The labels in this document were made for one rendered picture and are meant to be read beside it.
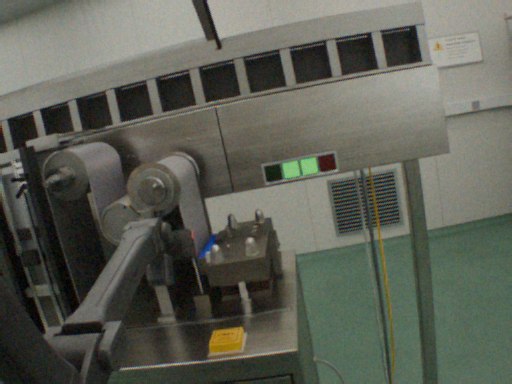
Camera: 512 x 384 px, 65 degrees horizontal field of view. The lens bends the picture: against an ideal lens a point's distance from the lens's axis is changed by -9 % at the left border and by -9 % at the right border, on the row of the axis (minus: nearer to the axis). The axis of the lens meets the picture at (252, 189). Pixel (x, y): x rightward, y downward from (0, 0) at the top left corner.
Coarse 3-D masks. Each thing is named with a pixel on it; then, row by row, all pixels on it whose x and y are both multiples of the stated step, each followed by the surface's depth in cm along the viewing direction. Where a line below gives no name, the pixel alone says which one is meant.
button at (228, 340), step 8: (240, 328) 98; (216, 336) 97; (224, 336) 96; (232, 336) 95; (240, 336) 95; (216, 344) 93; (224, 344) 93; (232, 344) 93; (240, 344) 93; (216, 352) 93; (224, 352) 93
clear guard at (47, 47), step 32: (0, 0) 114; (32, 0) 117; (64, 0) 119; (96, 0) 121; (128, 0) 123; (160, 0) 125; (0, 32) 125; (32, 32) 127; (64, 32) 130; (96, 32) 132; (128, 32) 134; (160, 32) 136; (192, 32) 138; (0, 64) 136; (32, 64) 139; (64, 64) 142; (96, 64) 144; (0, 96) 150
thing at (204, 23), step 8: (192, 0) 125; (200, 0) 125; (200, 8) 128; (208, 8) 126; (200, 16) 131; (208, 16) 128; (200, 24) 134; (208, 24) 134; (208, 32) 137; (216, 32) 133; (200, 40) 141; (208, 40) 140; (216, 40) 136; (168, 48) 142; (176, 48) 142; (216, 48) 138; (136, 56) 144; (144, 56) 143; (112, 64) 145; (88, 72) 146; (56, 80) 147; (32, 88) 149; (8, 96) 150
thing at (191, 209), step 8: (192, 192) 130; (184, 200) 120; (192, 200) 128; (200, 200) 138; (184, 208) 119; (192, 208) 127; (200, 208) 136; (184, 216) 117; (192, 216) 125; (200, 216) 134; (184, 224) 117; (192, 224) 123; (200, 224) 132; (200, 232) 131; (208, 232) 140; (200, 240) 129; (208, 240) 138; (200, 248) 127
